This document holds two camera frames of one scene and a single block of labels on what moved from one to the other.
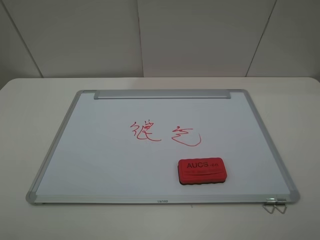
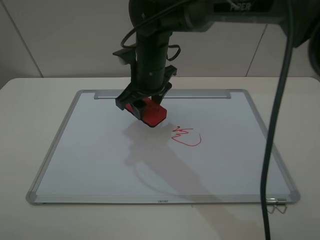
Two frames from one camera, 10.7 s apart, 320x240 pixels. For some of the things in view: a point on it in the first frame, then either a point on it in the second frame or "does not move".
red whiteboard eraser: [201, 170] -> [153, 115]
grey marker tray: [161, 94] does not move
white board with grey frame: [162, 147] does not move
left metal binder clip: [270, 201] does not move
